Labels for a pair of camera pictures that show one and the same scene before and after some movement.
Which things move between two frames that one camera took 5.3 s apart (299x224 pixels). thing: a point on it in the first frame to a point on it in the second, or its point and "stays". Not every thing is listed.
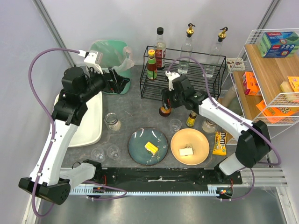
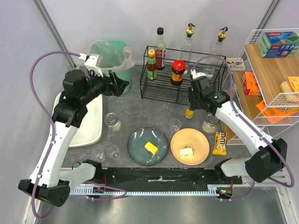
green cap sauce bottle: (152, 65) stays
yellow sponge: (286, 87) stays
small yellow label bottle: (191, 120) to (189, 113)
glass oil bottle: (215, 54) stays
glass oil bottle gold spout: (186, 51) stays
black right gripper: (166, 99) to (193, 100)
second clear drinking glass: (113, 152) stays
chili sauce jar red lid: (164, 112) to (178, 67)
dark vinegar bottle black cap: (160, 49) stays
